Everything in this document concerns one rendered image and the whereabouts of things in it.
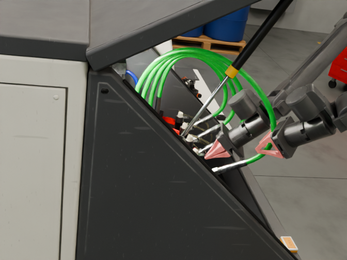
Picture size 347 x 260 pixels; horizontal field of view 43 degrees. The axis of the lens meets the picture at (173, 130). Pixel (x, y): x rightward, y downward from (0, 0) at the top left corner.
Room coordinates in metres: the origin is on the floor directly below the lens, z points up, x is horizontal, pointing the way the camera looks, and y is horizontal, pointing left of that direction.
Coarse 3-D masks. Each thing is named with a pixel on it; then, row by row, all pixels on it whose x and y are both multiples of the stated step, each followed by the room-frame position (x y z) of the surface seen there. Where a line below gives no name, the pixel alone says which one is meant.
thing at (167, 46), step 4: (160, 44) 1.41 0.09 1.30; (164, 44) 1.42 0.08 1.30; (168, 44) 1.42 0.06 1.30; (156, 48) 1.41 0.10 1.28; (160, 48) 1.41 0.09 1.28; (164, 48) 1.42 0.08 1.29; (168, 48) 1.42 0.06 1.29; (160, 52) 1.41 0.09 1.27; (164, 52) 1.42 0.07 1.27; (172, 68) 1.42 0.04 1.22
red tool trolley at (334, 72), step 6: (342, 54) 5.17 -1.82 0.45; (336, 60) 5.20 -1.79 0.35; (342, 60) 5.14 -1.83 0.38; (336, 66) 5.18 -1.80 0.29; (342, 66) 5.12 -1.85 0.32; (330, 72) 5.22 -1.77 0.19; (336, 72) 5.16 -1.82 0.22; (342, 72) 5.10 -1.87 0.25; (336, 78) 5.15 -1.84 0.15; (342, 78) 5.08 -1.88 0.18; (330, 84) 5.23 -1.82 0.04; (336, 84) 5.20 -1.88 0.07
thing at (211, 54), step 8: (184, 48) 1.02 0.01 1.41; (192, 48) 1.02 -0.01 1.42; (200, 48) 1.02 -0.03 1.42; (160, 56) 1.03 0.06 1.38; (168, 56) 1.02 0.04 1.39; (216, 56) 1.01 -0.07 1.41; (152, 64) 1.03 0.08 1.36; (144, 72) 1.03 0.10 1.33; (240, 72) 1.00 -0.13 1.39; (144, 80) 1.03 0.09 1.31; (248, 80) 0.99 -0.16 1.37; (136, 88) 1.03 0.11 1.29; (256, 88) 0.99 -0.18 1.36; (264, 96) 0.99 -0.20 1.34; (264, 104) 0.99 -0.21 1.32; (272, 112) 0.98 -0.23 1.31; (272, 120) 0.98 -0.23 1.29; (272, 128) 0.98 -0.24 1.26; (248, 160) 0.99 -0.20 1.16; (256, 160) 0.98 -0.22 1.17
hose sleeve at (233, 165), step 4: (240, 160) 1.00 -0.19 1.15; (244, 160) 0.99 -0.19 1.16; (228, 164) 1.00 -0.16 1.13; (232, 164) 0.99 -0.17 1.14; (236, 164) 0.99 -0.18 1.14; (240, 164) 0.99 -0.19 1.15; (244, 164) 0.98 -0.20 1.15; (220, 168) 1.00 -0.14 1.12; (224, 168) 0.99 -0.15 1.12; (228, 168) 0.99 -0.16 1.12; (232, 168) 0.99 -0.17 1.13; (236, 168) 0.99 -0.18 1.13; (220, 172) 0.99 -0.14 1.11; (224, 172) 0.99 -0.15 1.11
